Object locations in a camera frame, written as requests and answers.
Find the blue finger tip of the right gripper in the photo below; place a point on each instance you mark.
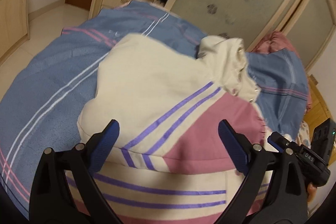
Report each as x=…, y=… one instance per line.
x=277, y=141

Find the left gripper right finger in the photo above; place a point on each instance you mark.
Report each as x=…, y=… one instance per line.
x=285, y=200

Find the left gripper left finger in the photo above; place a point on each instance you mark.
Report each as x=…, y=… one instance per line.
x=51, y=200

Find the pink and cream hooded jacket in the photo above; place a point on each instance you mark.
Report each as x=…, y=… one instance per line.
x=168, y=164

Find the person's right hand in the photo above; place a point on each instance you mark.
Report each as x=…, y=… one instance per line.
x=311, y=192

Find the floral blanket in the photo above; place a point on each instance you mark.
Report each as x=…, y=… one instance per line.
x=303, y=136

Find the wooden headboard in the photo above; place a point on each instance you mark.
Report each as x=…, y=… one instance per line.
x=319, y=111

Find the blue plaid duvet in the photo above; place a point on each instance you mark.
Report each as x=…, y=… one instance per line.
x=42, y=105

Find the light wood side cabinet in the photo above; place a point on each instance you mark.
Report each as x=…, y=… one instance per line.
x=14, y=25

